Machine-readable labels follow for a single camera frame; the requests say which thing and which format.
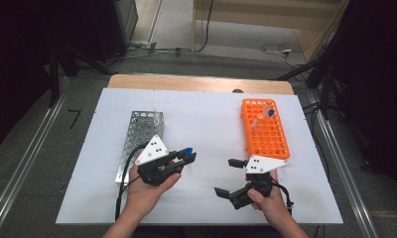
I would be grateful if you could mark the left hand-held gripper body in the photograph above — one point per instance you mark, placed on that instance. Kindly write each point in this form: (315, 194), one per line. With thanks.
(153, 150)

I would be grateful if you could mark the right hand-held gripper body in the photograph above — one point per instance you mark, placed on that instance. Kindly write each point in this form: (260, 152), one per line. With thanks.
(264, 164)

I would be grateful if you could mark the orange plastic tube rack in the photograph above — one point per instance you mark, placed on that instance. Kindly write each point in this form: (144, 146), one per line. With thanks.
(269, 142)

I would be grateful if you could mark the perforated metal tube rack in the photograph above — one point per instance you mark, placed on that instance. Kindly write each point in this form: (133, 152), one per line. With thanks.
(140, 129)

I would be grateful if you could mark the clear test tube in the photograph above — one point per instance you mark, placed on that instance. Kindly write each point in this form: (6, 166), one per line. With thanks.
(157, 114)

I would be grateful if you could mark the orange-capped test tube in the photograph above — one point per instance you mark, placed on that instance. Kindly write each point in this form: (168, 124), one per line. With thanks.
(269, 101)
(259, 116)

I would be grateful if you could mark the person's right hand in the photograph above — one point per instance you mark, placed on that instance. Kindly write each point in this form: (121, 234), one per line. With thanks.
(272, 205)

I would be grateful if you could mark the person's left hand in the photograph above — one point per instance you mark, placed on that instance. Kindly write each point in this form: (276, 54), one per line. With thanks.
(143, 195)

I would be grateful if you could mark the white table board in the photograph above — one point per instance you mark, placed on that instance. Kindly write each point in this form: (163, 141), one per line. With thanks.
(206, 125)

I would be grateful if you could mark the dark table grommet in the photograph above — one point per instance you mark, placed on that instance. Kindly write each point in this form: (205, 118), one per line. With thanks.
(238, 91)

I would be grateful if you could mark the light wooden table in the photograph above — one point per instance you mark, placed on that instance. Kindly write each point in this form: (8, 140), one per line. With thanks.
(186, 82)

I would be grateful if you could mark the black metal stand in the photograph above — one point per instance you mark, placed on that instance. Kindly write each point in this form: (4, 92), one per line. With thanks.
(325, 95)
(54, 76)

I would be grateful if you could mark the black cabinet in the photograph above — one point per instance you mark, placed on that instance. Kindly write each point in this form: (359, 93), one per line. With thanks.
(110, 26)

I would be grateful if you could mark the dark curtain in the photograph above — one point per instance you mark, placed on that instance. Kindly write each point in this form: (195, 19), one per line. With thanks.
(18, 66)
(375, 82)

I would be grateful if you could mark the aluminium floor rail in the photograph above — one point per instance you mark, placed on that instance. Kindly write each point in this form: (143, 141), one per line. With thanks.
(21, 168)
(355, 198)

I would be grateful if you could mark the light wooden frame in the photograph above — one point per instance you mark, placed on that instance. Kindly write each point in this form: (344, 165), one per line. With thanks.
(252, 11)

